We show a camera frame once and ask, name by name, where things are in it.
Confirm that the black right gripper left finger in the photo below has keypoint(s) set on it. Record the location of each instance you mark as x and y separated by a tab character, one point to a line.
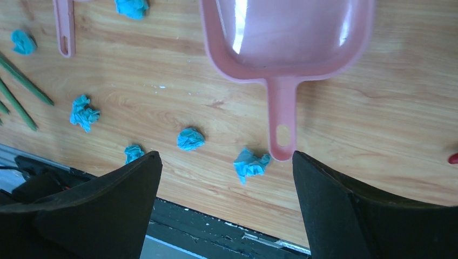
54	216

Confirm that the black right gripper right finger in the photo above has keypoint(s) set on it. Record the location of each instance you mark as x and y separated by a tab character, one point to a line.
347	218

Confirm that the pink plastic dustpan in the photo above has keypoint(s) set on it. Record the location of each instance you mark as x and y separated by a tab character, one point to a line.
281	44

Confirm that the pink hand brush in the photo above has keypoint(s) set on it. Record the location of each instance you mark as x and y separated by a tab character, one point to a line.
65	27

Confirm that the blue paper scrap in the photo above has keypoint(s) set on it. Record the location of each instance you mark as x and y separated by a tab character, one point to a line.
247	164
24	43
132	153
190	139
133	9
82	114

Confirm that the red chili pepper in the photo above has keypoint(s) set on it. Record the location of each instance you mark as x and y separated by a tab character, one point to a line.
453	159

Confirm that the green long beans bunch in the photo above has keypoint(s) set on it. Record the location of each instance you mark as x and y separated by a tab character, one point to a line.
23	95

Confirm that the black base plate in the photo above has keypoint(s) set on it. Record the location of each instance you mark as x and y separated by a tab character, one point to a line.
174	231

